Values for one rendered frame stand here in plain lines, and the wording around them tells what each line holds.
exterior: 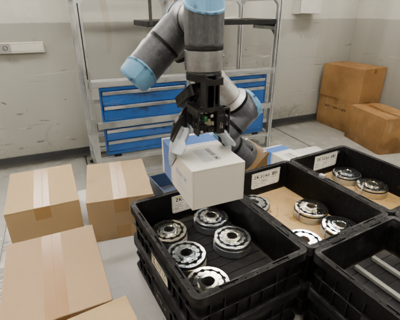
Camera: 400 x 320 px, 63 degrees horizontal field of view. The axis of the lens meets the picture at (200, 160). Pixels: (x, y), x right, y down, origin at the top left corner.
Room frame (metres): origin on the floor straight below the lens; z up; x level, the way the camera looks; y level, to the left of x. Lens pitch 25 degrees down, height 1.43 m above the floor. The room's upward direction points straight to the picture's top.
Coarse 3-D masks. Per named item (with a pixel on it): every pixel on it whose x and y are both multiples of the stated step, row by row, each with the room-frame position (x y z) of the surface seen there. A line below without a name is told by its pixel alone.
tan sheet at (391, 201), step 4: (328, 176) 1.14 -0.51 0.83; (348, 188) 1.05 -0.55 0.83; (352, 188) 1.05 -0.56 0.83; (388, 192) 1.02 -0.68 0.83; (388, 196) 0.99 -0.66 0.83; (392, 196) 0.99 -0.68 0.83; (396, 196) 0.99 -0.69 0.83; (372, 200) 0.96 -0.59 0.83; (376, 200) 0.96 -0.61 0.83; (380, 200) 0.96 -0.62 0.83; (384, 200) 0.96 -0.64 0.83; (388, 200) 0.96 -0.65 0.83; (392, 200) 0.96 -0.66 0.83; (396, 200) 0.96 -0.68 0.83; (384, 204) 0.94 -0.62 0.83; (388, 204) 0.94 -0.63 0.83; (392, 204) 0.94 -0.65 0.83; (396, 204) 0.94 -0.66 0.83; (392, 208) 0.91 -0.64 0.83
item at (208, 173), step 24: (168, 144) 0.71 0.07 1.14; (192, 144) 0.71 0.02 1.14; (216, 144) 0.71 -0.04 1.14; (168, 168) 0.71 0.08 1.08; (192, 168) 0.58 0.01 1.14; (216, 168) 0.59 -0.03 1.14; (240, 168) 0.61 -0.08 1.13; (192, 192) 0.57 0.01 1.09; (216, 192) 0.59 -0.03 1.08; (240, 192) 0.61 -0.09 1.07
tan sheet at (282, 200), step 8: (272, 192) 1.02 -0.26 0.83; (280, 192) 1.02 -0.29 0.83; (288, 192) 1.02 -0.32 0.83; (272, 200) 0.96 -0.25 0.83; (280, 200) 0.96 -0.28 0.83; (288, 200) 0.96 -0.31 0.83; (296, 200) 0.96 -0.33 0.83; (272, 208) 0.91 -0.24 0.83; (280, 208) 0.91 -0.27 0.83; (288, 208) 0.91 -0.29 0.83; (280, 216) 0.87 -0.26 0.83; (288, 216) 0.87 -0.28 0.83; (288, 224) 0.83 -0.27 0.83; (296, 224) 0.83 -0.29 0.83; (304, 224) 0.83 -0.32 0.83; (320, 232) 0.79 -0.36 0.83
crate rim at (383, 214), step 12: (264, 168) 1.01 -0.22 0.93; (300, 168) 1.01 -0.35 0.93; (324, 180) 0.92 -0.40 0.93; (348, 192) 0.85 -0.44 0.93; (252, 204) 0.78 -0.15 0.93; (372, 204) 0.78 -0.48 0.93; (384, 216) 0.72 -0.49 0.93; (288, 228) 0.67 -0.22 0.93; (348, 228) 0.67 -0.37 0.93; (360, 228) 0.67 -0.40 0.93; (300, 240) 0.62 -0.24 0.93; (324, 240) 0.62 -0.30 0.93; (312, 252) 0.60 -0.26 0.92
